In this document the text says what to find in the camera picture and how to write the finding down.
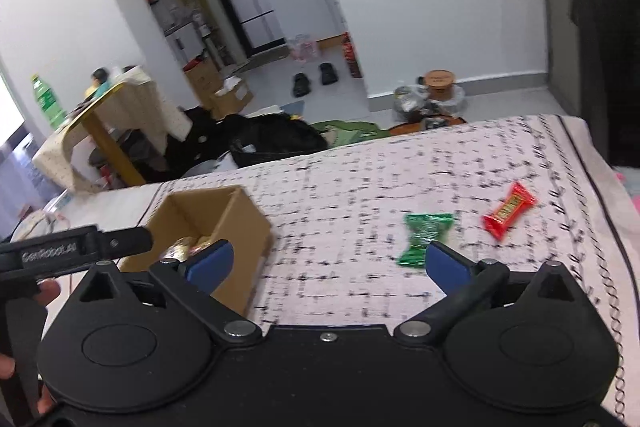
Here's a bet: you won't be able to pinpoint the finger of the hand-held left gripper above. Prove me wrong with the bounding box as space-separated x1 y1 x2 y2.
100 226 155 259

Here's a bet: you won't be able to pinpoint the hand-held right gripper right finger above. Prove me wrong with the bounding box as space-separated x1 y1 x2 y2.
424 241 582 339

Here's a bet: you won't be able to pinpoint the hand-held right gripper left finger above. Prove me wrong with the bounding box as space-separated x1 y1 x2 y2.
75 239 264 344

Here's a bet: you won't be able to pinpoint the green-edged clear cookie packet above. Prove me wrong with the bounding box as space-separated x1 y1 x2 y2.
159 234 216 264

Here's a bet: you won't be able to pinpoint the dark green snack packet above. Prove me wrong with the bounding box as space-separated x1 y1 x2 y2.
397 211 457 269

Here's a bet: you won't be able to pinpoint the person's left hand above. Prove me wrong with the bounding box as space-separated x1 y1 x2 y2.
0 279 64 417

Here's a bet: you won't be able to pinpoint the red candy packet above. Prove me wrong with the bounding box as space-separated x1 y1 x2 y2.
482 181 539 242

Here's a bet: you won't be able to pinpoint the black clothing heap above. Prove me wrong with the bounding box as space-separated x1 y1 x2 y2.
164 106 237 174

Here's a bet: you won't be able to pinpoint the table with patterned cloth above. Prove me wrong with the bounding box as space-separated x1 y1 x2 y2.
32 66 194 194

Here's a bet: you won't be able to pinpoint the black bag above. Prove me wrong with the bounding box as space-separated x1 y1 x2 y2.
227 112 329 168

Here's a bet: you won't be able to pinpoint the green plastic bottle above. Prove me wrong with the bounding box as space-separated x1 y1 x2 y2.
30 74 69 130

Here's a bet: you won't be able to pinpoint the small open cardboard box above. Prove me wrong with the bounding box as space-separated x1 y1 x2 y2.
209 76 254 118

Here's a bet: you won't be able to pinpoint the green cloth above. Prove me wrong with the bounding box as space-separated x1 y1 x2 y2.
312 119 389 148

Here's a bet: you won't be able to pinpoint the glass jars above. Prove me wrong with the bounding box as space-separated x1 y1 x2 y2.
392 84 432 118

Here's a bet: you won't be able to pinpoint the tall cardboard box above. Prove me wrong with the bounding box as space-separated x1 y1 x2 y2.
183 57 224 106

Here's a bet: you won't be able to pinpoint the jar with wooden lid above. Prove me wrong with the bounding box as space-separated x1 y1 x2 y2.
422 69 459 103

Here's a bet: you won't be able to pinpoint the kitchen cabinet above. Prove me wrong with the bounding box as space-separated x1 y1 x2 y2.
144 0 222 64

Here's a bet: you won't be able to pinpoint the clear plastic bag pink print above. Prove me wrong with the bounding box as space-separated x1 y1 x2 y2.
284 34 321 60

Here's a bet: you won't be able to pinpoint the black hanging coat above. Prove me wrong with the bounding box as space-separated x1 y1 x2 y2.
532 0 640 168

